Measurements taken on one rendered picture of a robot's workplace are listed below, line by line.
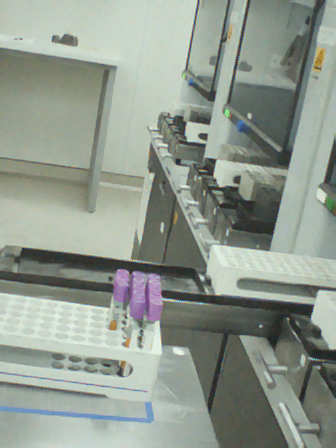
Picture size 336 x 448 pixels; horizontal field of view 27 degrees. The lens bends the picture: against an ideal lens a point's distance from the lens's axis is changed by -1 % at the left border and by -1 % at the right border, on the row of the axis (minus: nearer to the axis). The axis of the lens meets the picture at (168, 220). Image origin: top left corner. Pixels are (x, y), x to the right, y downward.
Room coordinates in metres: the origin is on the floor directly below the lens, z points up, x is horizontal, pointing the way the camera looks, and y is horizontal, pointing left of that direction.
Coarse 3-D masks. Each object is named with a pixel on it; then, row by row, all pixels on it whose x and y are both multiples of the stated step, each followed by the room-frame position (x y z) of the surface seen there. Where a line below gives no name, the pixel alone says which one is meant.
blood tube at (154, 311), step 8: (152, 304) 0.69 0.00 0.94; (160, 304) 0.69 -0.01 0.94; (152, 312) 0.69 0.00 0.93; (160, 312) 0.69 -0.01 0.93; (152, 320) 0.69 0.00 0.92; (152, 328) 0.69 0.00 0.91; (144, 336) 0.69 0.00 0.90; (152, 336) 0.69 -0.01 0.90; (144, 344) 0.69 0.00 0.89; (152, 344) 0.69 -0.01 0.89
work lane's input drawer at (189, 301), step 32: (0, 256) 1.06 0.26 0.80; (32, 256) 1.09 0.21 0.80; (64, 256) 1.10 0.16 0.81; (96, 256) 1.11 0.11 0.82; (0, 288) 0.96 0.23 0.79; (32, 288) 0.97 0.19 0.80; (64, 288) 0.98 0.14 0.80; (96, 288) 1.00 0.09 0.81; (128, 288) 1.01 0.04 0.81; (160, 288) 1.02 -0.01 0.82; (192, 288) 1.08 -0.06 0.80; (160, 320) 1.01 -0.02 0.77; (192, 320) 1.02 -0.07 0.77; (224, 320) 1.03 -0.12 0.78; (256, 320) 1.04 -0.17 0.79
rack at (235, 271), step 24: (216, 264) 1.08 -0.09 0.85; (240, 264) 1.07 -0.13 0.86; (264, 264) 1.09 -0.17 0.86; (288, 264) 1.12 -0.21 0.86; (312, 264) 1.13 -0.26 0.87; (216, 288) 1.05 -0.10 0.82; (240, 288) 1.11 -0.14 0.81; (264, 288) 1.13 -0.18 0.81; (288, 288) 1.15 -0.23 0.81; (312, 288) 1.12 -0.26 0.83
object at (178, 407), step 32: (0, 384) 0.66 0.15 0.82; (160, 384) 0.73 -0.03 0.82; (192, 384) 0.74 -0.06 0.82; (0, 416) 0.60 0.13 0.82; (32, 416) 0.62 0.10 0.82; (64, 416) 0.63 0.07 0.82; (96, 416) 0.64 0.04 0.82; (128, 416) 0.65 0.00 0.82; (160, 416) 0.66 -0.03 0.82; (192, 416) 0.67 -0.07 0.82
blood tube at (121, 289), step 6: (120, 282) 0.73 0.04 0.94; (120, 288) 0.72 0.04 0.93; (126, 288) 0.73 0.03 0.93; (114, 294) 0.73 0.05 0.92; (120, 294) 0.72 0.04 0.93; (126, 294) 0.73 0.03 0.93; (114, 300) 0.73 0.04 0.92; (120, 300) 0.72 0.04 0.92; (114, 306) 0.72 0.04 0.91; (120, 306) 0.72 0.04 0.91; (114, 312) 0.72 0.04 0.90; (120, 312) 0.72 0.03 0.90; (114, 318) 0.72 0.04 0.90; (120, 318) 0.73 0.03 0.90; (108, 324) 0.73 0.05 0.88; (114, 324) 0.72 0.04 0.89; (108, 366) 0.72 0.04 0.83
